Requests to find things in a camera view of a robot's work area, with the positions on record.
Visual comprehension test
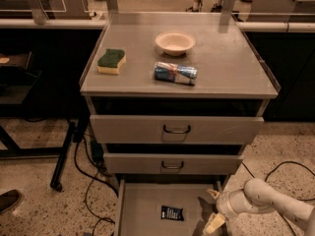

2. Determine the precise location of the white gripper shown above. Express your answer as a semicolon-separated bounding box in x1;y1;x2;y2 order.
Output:
203;189;250;236

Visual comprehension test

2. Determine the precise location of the dark blue rxbar wrapper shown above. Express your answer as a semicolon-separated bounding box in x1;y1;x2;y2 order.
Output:
160;206;184;221

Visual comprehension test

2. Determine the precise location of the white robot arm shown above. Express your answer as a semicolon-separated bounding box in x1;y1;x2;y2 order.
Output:
203;178;315;236

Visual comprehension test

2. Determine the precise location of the bottom grey open drawer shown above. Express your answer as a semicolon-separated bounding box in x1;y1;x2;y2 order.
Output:
114;180;216;236

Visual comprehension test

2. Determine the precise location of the middle grey drawer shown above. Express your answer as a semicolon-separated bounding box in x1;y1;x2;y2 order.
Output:
104;153;242;175

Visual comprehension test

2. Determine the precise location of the grey metal drawer cabinet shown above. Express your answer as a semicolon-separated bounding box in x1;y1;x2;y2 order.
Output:
79;11;282;185

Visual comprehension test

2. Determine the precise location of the top grey drawer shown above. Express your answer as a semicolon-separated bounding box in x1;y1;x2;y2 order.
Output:
90;115;263;145

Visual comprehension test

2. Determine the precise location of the blue silver energy drink can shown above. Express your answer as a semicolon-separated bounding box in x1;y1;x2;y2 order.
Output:
154;62;198;86

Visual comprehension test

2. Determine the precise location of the cream paper bowl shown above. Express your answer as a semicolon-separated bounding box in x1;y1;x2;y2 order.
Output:
156;30;196;56

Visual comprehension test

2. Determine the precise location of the green yellow sponge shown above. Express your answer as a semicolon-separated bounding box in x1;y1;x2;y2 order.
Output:
97;48;126;75

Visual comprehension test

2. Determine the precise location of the dark shoe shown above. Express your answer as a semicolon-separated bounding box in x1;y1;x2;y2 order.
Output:
0;190;22;213

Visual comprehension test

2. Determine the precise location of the black cable right floor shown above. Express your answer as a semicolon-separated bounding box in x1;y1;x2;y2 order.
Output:
241;160;315;236

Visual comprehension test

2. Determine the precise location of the black cable floor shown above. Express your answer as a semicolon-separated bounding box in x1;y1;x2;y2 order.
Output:
73;135;119;236
241;160;315;236

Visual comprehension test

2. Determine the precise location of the black cable left floor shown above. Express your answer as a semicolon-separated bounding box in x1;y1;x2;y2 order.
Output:
73;135;119;236

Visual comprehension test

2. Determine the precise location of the black table frame left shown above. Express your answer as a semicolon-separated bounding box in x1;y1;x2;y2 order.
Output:
0;52;75;192

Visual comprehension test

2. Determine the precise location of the white horizontal rail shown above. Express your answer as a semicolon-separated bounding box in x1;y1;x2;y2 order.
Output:
0;19;315;33

